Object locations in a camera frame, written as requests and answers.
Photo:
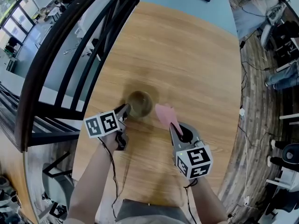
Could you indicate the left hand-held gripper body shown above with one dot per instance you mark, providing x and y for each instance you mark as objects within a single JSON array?
[{"x": 102, "y": 123}]

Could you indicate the pink cloth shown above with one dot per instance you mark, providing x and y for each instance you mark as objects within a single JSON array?
[{"x": 167, "y": 115}]

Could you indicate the person's grey clothing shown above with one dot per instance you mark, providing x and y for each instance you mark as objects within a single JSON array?
[{"x": 149, "y": 212}]

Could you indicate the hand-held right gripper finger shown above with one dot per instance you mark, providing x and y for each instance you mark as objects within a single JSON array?
[{"x": 177, "y": 130}]

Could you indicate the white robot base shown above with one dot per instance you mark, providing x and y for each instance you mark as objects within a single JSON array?
[{"x": 283, "y": 178}]

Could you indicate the person's right forearm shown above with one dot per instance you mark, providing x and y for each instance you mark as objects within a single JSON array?
[{"x": 206, "y": 200}]

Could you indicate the person's left forearm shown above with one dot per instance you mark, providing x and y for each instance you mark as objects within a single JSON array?
[{"x": 91, "y": 181}]

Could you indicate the black office chair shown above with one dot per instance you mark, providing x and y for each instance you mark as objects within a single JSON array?
[{"x": 288, "y": 195}]

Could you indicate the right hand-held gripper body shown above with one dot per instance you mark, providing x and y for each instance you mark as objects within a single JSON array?
[{"x": 194, "y": 157}]

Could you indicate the grey chair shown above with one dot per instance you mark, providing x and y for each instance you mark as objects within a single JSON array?
[{"x": 56, "y": 183}]

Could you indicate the white power adapter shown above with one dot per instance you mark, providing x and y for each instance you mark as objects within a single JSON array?
[{"x": 242, "y": 112}]

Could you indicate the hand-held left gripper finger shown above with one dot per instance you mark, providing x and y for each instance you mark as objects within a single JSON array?
[{"x": 126, "y": 109}]

